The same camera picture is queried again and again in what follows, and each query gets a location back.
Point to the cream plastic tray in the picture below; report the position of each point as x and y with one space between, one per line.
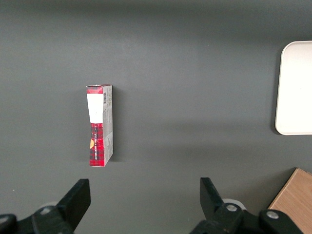
296 87

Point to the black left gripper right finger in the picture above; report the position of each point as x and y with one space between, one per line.
212 202

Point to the red plaid cardboard box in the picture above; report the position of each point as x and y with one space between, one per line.
97 136

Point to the wooden two-drawer cabinet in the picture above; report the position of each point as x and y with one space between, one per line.
296 200

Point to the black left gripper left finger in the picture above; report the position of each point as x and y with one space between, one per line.
73 202

